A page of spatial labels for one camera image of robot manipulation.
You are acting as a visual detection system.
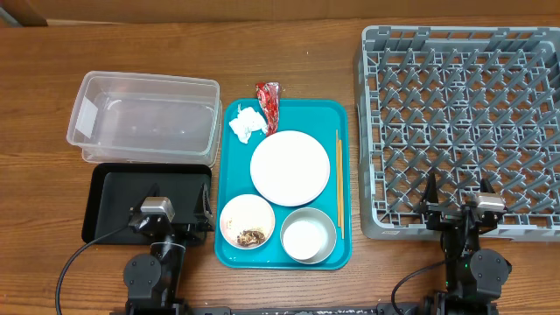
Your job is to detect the pink bowl with food scraps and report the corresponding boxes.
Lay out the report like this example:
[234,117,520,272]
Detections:
[220,194,276,250]

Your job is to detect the grey dishwasher rack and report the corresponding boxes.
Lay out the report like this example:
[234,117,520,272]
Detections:
[354,25,559,242]

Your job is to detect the red snack wrapper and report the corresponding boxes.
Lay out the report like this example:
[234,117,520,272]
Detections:
[255,82,281,136]

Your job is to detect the teal serving tray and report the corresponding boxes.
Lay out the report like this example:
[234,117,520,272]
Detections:
[214,99,353,270]

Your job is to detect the white napkin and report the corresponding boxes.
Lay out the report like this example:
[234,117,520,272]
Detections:
[229,106,268,144]

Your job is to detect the food scraps in bowl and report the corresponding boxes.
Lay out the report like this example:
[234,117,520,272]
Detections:
[236,230,267,248]

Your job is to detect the pink round plate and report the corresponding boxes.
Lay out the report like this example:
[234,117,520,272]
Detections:
[249,130,331,207]

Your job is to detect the wooden chopstick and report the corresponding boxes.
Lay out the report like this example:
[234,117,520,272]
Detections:
[337,139,345,240]
[335,129,341,228]

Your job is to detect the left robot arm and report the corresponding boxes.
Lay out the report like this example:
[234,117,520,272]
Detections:
[123,184,216,314]

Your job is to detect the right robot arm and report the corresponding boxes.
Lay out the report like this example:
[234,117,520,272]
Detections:
[415,173,512,315]

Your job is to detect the black plastic tray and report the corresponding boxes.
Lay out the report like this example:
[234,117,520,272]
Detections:
[81,163,212,243]

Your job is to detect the clear plastic storage bin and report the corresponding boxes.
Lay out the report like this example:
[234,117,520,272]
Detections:
[66,71,222,166]

